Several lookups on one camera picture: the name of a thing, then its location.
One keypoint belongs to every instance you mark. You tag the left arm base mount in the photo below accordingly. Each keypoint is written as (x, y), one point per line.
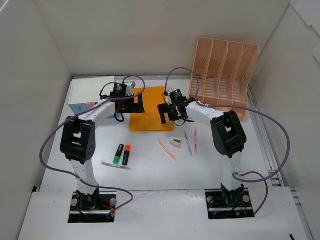
(86, 210)

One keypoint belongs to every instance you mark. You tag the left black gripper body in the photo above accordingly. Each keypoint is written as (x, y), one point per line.
(136, 106)

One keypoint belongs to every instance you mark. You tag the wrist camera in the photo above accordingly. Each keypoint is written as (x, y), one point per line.
(129, 88)
(169, 89)

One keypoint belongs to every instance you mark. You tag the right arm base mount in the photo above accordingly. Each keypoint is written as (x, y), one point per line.
(222, 204)

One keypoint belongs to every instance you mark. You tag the peach file organizer rack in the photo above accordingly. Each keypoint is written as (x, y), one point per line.
(222, 71)

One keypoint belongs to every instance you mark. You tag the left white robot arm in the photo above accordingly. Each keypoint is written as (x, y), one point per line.
(78, 142)

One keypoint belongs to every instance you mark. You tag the pink pen left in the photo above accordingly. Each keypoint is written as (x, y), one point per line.
(166, 150)

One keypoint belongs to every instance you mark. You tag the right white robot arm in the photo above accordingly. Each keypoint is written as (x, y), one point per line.
(228, 135)

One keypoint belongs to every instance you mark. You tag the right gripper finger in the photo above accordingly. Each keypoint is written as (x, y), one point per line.
(184, 116)
(163, 109)

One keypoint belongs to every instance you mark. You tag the red clear pen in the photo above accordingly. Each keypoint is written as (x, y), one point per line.
(196, 140)

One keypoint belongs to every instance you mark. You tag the orange folder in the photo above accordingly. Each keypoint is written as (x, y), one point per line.
(150, 121)

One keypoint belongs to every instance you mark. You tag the orange cap black highlighter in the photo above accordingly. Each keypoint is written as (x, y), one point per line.
(126, 155)

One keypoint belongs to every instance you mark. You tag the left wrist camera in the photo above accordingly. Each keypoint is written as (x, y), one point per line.
(129, 88)

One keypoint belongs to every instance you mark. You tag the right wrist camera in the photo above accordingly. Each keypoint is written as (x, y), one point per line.
(169, 89)

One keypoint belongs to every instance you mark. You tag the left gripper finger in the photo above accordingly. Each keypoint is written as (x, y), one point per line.
(137, 110)
(138, 98)

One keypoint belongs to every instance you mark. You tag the clear dark pen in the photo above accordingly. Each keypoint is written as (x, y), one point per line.
(116, 166)

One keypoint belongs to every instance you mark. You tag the blue clear pen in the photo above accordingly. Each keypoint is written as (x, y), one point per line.
(188, 144)

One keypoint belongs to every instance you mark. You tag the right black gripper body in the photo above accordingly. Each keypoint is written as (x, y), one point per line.
(166, 113)

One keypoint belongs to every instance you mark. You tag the green cap black highlighter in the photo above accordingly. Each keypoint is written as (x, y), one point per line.
(118, 154)

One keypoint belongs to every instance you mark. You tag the white drawer box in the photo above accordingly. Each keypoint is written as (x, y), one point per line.
(85, 92)

